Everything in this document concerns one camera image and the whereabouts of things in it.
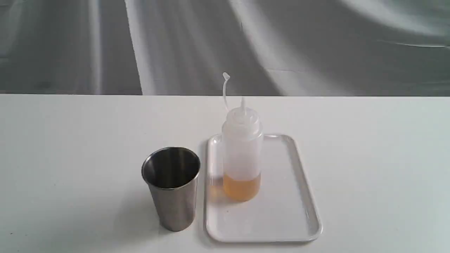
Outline stainless steel cup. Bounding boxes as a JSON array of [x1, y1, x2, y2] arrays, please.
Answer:
[[141, 147, 201, 232]]

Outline grey backdrop cloth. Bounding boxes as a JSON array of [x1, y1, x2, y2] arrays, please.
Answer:
[[1, 0, 449, 96]]

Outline white plastic tray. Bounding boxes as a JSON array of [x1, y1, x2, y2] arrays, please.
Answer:
[[204, 134, 323, 244]]

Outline translucent squeeze bottle amber liquid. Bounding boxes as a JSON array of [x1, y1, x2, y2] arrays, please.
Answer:
[[221, 72, 264, 202]]

